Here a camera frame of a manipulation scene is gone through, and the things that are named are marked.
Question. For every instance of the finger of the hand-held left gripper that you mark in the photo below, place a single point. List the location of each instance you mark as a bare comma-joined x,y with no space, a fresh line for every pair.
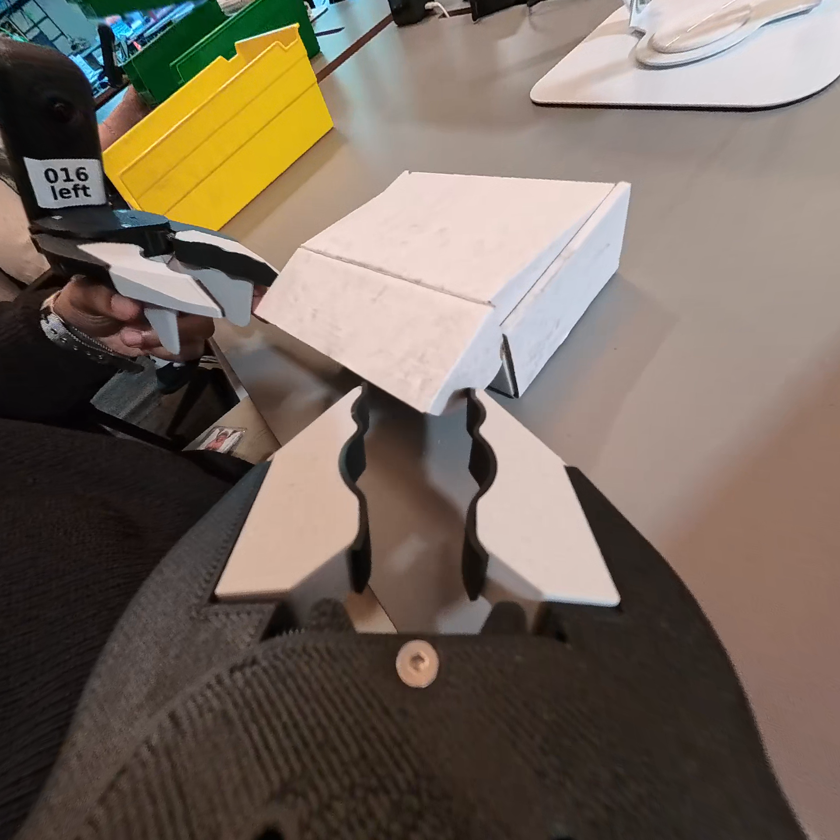
229,295
151,279

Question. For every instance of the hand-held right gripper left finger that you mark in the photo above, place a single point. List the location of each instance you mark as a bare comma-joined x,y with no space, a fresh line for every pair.
295,525

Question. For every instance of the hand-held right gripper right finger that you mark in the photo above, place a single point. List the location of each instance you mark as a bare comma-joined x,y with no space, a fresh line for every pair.
551,531

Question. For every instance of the white cardboard mailer box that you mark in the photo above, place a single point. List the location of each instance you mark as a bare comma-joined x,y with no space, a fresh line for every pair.
459,243

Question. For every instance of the person's left forearm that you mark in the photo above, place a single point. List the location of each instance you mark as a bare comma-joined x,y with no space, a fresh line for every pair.
39,387

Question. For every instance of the another person's forearm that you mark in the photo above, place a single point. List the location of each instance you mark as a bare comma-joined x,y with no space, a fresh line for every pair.
128,115

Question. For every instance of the grey desk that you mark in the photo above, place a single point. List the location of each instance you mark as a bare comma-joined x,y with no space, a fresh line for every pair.
689,328

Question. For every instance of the person's left hand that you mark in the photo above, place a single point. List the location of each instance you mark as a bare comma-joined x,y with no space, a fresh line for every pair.
105,315

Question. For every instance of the small photo card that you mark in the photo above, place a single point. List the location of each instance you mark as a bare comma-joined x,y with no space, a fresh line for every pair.
223,439

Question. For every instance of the yellow plastic bin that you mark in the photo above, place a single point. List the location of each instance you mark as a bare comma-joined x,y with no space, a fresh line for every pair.
229,144

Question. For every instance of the green plastic bin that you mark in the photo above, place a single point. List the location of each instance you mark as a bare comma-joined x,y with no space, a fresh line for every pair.
197,33

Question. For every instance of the person's black sweater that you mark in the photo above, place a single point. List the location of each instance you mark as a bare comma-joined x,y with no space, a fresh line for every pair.
79,558

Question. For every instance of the white document stand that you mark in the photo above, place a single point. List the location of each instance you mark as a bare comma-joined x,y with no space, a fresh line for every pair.
689,79

